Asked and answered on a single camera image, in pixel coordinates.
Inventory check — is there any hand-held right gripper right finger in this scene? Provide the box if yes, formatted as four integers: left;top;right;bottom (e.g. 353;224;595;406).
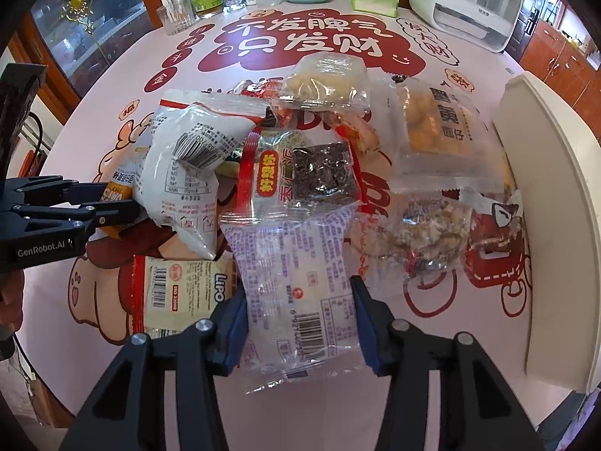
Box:
350;275;545;451

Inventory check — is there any orange pastry packet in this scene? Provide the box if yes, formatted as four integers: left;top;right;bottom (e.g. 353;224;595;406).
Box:
329;112;382;153

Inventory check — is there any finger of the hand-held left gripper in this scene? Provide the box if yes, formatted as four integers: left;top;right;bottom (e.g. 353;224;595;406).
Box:
12;197;142;241
7;175;111;208

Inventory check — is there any green pastry packet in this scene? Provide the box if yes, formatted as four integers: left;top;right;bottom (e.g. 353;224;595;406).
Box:
224;148;247;177

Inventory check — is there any white snack bag with barcode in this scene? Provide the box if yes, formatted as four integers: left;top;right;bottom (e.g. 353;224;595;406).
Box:
133;98;257;260

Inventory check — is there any white plastic tray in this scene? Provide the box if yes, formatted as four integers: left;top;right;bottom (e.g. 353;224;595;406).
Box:
492;73;601;393

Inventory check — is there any wooden drawer cabinet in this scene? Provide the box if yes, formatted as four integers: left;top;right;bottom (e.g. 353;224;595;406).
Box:
509;0;601;142

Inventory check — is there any red packet with dark logo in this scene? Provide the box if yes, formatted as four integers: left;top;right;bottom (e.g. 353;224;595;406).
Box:
462;187;533;264

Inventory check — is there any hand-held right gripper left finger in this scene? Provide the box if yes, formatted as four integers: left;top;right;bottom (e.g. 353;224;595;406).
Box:
70;290;249;451

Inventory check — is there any cream packet with red edge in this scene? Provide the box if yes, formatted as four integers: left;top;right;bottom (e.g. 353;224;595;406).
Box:
131;256;241;339

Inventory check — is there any red label dark cake packet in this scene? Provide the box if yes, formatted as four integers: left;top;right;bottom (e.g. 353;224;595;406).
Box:
237;128;364;219

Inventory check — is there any yellow bun packet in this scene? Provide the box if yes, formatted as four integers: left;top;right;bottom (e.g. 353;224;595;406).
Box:
386;77;491;193

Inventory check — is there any person's left hand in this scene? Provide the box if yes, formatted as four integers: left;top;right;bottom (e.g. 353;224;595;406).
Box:
0;272;26;342

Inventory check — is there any red round pastry packet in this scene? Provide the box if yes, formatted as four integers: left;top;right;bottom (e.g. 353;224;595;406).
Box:
232;79;287;104

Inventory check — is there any clear packet with purple print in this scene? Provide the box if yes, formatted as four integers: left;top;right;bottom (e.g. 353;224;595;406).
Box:
220;204;374;395

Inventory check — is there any glass door wooden cabinet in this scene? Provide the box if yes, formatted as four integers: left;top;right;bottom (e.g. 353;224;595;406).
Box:
14;0;165;104

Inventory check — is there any orange yellow snack packet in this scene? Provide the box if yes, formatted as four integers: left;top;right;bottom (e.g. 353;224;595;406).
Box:
104;160;144;238

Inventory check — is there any ribbed glass cup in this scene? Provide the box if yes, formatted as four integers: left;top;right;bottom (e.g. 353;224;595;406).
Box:
157;2;197;36

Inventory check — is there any gold hanging ornament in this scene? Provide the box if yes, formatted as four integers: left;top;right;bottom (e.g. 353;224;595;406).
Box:
63;0;111;62

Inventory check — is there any clear nut crisp packet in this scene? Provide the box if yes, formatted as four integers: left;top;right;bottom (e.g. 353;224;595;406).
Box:
397;192;474;287

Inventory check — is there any white countertop appliance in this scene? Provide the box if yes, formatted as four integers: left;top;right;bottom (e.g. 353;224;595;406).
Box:
408;0;527;53

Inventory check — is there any clear packet of pale pastry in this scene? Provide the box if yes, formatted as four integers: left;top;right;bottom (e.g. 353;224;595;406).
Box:
279;53;371;114

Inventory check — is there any cartoon printed table cover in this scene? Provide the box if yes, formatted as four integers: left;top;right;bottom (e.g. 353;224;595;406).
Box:
19;0;592;451

